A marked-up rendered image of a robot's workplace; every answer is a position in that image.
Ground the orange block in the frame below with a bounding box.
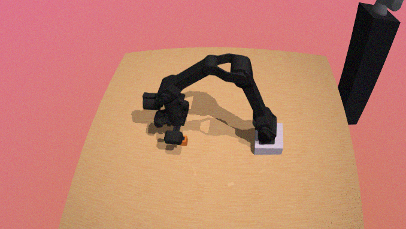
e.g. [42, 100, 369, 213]
[180, 135, 188, 146]

